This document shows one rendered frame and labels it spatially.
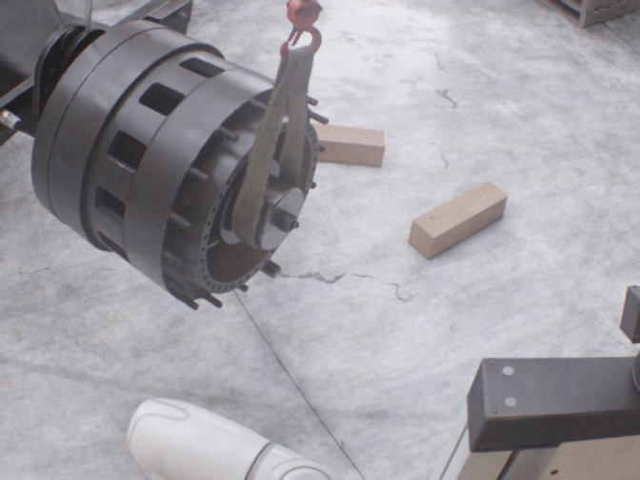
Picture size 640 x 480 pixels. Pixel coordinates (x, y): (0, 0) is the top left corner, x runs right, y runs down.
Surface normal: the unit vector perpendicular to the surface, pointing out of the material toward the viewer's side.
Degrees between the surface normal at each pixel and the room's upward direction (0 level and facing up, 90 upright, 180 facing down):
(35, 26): 27
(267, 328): 0
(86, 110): 45
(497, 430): 90
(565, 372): 0
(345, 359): 0
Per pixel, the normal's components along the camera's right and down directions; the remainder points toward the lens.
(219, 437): 0.11, -0.70
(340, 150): 0.00, 0.70
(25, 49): 0.49, -0.42
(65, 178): -0.53, 0.38
